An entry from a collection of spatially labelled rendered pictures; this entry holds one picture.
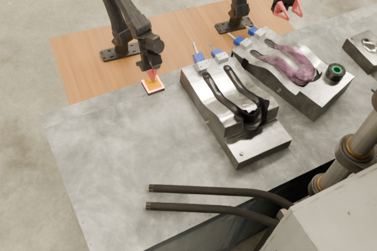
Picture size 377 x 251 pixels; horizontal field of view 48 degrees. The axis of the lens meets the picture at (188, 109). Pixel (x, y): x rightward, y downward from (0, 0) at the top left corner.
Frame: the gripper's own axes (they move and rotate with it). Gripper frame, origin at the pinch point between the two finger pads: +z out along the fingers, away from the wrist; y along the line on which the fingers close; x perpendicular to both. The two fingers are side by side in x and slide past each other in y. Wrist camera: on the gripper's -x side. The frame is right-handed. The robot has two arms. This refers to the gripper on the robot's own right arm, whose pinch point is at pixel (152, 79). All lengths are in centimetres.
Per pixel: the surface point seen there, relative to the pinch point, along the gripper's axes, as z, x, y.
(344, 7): 39, 103, 214
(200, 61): -5.0, -8.3, 20.4
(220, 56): -4.1, -8.0, 30.8
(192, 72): -1.0, -7.8, 15.9
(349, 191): -10, -111, 3
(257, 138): 21, -41, 25
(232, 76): 3.8, -14.8, 31.8
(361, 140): -6, -95, 24
